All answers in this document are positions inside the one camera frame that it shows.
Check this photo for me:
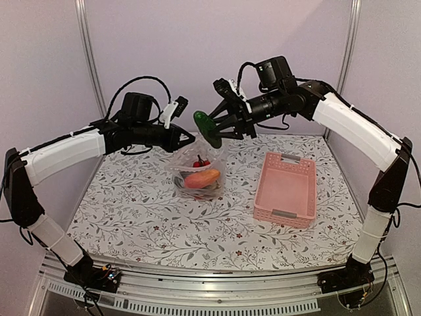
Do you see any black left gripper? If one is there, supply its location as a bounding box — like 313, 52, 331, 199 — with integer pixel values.
132, 121, 196, 153

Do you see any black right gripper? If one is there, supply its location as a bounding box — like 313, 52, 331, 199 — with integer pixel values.
203, 88, 285, 140

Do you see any green cucumber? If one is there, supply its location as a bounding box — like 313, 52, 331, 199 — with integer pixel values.
193, 111, 222, 149

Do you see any red lychee bunch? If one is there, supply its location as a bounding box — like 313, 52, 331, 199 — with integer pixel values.
184, 154, 223, 201

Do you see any clear zip top bag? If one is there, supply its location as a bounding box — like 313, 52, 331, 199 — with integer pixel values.
165, 136, 228, 200

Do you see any dark purple eggplant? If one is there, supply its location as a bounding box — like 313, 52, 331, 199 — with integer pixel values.
172, 176, 220, 195

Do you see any orange red mango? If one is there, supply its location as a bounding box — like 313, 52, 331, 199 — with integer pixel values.
184, 169, 220, 189

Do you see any pink perforated plastic basket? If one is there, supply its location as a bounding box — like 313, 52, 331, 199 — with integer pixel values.
253, 152, 317, 228

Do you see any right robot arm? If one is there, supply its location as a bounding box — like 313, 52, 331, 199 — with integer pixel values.
201, 56, 412, 287

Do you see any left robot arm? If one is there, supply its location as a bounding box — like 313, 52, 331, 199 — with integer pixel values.
1, 92, 195, 286

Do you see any floral tablecloth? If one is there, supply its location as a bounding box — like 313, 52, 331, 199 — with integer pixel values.
68, 134, 362, 270

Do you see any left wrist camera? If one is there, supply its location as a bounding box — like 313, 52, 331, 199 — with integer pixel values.
159, 96, 188, 129

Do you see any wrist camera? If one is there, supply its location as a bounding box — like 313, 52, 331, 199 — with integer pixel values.
213, 78, 247, 103
159, 96, 188, 129

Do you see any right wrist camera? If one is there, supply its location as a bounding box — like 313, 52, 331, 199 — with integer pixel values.
213, 78, 247, 103

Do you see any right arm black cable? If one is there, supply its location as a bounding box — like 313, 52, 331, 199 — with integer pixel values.
235, 61, 260, 93

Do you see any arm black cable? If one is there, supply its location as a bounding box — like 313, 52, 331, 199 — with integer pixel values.
235, 61, 260, 93
104, 76, 172, 119

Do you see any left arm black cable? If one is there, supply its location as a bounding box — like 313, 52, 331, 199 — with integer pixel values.
104, 76, 172, 119

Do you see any aluminium front rail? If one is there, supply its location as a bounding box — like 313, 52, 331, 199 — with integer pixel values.
28, 255, 415, 315

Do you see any right aluminium frame post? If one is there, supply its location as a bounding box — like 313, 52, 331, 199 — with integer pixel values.
322, 0, 362, 139

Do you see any aluminium frame post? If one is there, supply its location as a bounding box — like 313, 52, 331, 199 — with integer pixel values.
75, 0, 107, 117
322, 0, 362, 139

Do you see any left aluminium frame post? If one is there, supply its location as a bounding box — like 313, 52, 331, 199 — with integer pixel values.
75, 0, 107, 117

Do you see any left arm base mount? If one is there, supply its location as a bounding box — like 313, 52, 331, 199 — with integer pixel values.
64, 261, 122, 294

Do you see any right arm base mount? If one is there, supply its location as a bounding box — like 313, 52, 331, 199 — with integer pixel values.
317, 262, 374, 294

